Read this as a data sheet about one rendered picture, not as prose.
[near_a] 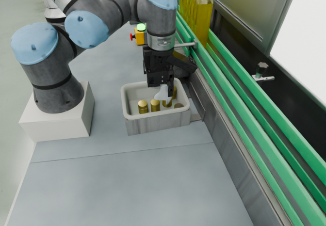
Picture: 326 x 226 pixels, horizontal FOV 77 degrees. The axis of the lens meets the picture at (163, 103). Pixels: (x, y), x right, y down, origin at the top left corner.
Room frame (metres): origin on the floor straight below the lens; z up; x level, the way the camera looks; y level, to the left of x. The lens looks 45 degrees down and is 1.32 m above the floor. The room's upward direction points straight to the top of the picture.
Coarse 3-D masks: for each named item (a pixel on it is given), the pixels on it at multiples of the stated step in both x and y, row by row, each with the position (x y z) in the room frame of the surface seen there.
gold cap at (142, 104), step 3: (138, 102) 0.51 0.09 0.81; (141, 102) 0.51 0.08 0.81; (144, 102) 0.51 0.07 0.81; (138, 105) 0.50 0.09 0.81; (141, 105) 0.50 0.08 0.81; (144, 105) 0.50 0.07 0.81; (138, 108) 0.50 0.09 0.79; (141, 108) 0.49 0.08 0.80; (144, 108) 0.49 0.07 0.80; (147, 108) 0.51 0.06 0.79; (141, 111) 0.49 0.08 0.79; (144, 111) 0.49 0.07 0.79; (147, 111) 0.50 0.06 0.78
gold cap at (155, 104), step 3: (153, 99) 0.53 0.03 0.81; (150, 102) 0.51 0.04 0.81; (153, 102) 0.51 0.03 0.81; (156, 102) 0.51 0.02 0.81; (159, 102) 0.51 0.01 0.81; (153, 105) 0.50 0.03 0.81; (156, 105) 0.50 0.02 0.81; (159, 105) 0.51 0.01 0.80; (153, 108) 0.50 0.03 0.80; (156, 108) 0.50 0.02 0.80; (159, 108) 0.51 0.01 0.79; (153, 111) 0.50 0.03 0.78; (156, 111) 0.50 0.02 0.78
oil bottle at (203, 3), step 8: (200, 0) 0.74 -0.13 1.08; (208, 0) 0.75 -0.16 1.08; (200, 8) 0.74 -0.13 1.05; (208, 8) 0.75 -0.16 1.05; (200, 16) 0.74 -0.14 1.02; (208, 16) 0.75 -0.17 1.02; (192, 24) 0.78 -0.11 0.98; (200, 24) 0.74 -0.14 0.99; (208, 24) 0.75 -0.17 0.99; (200, 32) 0.74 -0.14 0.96; (208, 32) 0.75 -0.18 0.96; (200, 40) 0.74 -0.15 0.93
